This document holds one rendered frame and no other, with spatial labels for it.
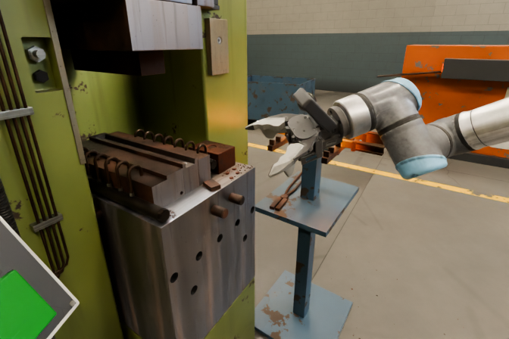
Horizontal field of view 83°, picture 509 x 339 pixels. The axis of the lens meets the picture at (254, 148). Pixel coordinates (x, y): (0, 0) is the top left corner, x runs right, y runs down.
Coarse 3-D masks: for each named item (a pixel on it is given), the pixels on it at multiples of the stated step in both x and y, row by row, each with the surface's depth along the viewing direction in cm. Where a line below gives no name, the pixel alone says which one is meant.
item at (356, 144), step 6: (342, 138) 106; (342, 144) 104; (348, 144) 103; (354, 144) 101; (360, 144) 100; (366, 144) 99; (372, 144) 99; (354, 150) 102; (360, 150) 101; (366, 150) 100; (372, 150) 99; (378, 150) 98
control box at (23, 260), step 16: (0, 224) 34; (0, 240) 33; (16, 240) 35; (0, 256) 33; (16, 256) 34; (32, 256) 36; (0, 272) 32; (32, 272) 35; (48, 272) 36; (48, 288) 36; (64, 288) 37; (64, 304) 36; (64, 320) 36; (48, 336) 34
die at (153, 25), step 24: (96, 0) 56; (120, 0) 52; (144, 0) 54; (72, 24) 62; (96, 24) 58; (120, 24) 54; (144, 24) 55; (168, 24) 60; (192, 24) 66; (72, 48) 65; (96, 48) 60; (120, 48) 56; (144, 48) 56; (168, 48) 61; (192, 48) 67
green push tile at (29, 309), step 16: (16, 272) 33; (0, 288) 31; (16, 288) 32; (32, 288) 34; (0, 304) 30; (16, 304) 32; (32, 304) 33; (48, 304) 34; (0, 320) 30; (16, 320) 31; (32, 320) 32; (48, 320) 34; (0, 336) 29; (16, 336) 30; (32, 336) 32
